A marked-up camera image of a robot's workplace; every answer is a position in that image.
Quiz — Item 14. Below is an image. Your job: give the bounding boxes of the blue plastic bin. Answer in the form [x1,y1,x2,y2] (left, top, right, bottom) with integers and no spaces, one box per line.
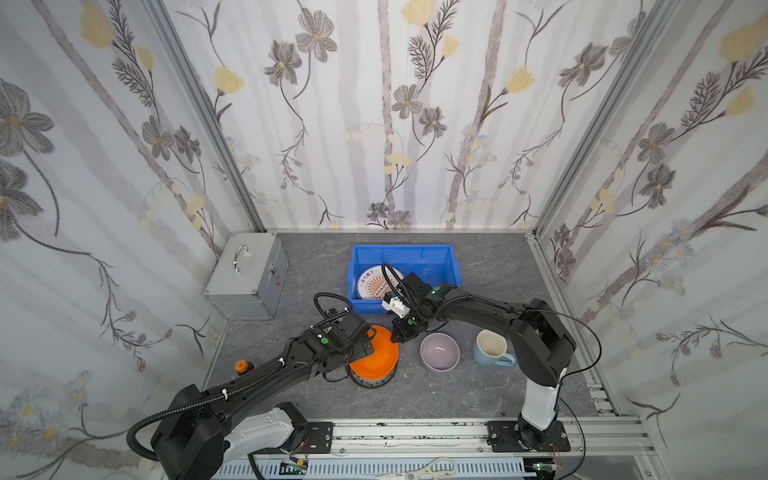
[347,244,462,315]

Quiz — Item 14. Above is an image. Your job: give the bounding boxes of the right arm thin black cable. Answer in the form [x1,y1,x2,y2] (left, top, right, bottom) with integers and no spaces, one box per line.
[539,308,603,480]

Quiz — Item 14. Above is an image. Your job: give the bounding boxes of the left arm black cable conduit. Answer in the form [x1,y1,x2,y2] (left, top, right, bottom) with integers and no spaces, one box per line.
[125,292,355,480]

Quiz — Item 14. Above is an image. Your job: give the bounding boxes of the purple bowl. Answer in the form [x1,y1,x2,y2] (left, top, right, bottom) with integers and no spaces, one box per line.
[419,332,461,373]

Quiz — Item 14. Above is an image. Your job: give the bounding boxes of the aluminium rail frame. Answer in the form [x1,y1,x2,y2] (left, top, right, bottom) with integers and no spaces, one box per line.
[210,417,668,479]

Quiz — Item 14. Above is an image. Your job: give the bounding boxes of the grey metal first aid case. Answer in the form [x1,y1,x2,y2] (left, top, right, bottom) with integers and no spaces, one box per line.
[203,232,289,321]

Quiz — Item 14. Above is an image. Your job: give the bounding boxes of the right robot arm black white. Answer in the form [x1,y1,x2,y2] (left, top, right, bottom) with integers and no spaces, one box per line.
[382,273,576,450]

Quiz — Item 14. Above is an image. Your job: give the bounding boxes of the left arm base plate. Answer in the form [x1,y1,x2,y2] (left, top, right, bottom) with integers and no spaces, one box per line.
[281,422,334,455]

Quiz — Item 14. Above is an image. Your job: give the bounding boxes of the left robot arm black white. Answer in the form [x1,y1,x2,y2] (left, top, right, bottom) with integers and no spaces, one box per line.
[126,311,374,479]

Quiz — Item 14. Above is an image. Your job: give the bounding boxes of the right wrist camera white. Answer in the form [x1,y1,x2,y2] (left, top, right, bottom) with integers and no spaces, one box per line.
[382,292,410,319]

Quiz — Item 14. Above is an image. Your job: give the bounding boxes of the white scissors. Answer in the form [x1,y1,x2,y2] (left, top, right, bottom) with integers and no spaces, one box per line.
[377,457,458,480]

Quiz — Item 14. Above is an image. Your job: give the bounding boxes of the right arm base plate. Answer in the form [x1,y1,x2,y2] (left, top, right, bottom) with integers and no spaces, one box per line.
[487,420,571,453]

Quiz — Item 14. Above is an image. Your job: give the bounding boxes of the blue floral green plate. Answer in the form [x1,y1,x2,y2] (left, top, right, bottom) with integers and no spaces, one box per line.
[347,366,397,389]

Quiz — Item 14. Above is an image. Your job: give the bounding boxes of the small bottle orange cap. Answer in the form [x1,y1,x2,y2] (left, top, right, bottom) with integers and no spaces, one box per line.
[234,360,254,376]

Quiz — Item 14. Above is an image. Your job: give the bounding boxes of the light blue mug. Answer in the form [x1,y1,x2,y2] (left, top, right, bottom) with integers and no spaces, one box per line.
[472,330,517,367]

